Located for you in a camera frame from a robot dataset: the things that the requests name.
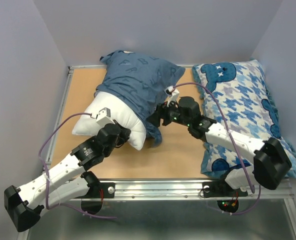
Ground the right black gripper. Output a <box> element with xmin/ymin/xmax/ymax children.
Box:
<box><xmin>145</xmin><ymin>97</ymin><xmax>191</xmax><ymax>127</ymax></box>

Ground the white pillow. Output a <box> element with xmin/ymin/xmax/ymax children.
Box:
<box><xmin>72</xmin><ymin>91</ymin><xmax>147</xmax><ymax>151</ymax></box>

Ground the dark blue lettered pillowcase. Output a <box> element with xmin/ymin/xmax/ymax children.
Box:
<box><xmin>95</xmin><ymin>50</ymin><xmax>186</xmax><ymax>147</ymax></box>

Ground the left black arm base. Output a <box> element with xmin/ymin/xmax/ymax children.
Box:
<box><xmin>80</xmin><ymin>182</ymin><xmax>116</xmax><ymax>215</ymax></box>

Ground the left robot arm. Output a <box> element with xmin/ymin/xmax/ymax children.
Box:
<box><xmin>3</xmin><ymin>122</ymin><xmax>131</xmax><ymax>233</ymax></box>

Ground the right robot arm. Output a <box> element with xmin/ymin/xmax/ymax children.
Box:
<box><xmin>146</xmin><ymin>96</ymin><xmax>292</xmax><ymax>195</ymax></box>

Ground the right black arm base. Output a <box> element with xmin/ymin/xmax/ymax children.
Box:
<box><xmin>199</xmin><ymin>180</ymin><xmax>248</xmax><ymax>215</ymax></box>

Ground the blue houndstooth bear pillow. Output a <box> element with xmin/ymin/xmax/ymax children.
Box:
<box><xmin>192</xmin><ymin>59</ymin><xmax>296</xmax><ymax>179</ymax></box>

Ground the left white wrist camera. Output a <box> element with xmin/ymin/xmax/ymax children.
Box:
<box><xmin>90</xmin><ymin>107</ymin><xmax>115</xmax><ymax>128</ymax></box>

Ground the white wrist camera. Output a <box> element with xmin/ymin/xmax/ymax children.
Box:
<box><xmin>90</xmin><ymin>107</ymin><xmax>115</xmax><ymax>128</ymax></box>
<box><xmin>164</xmin><ymin>85</ymin><xmax>180</xmax><ymax>107</ymax></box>

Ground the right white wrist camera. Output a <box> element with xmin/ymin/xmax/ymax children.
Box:
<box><xmin>164</xmin><ymin>85</ymin><xmax>180</xmax><ymax>107</ymax></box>

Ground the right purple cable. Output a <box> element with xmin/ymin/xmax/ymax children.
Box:
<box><xmin>166</xmin><ymin>82</ymin><xmax>261</xmax><ymax>216</ymax></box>

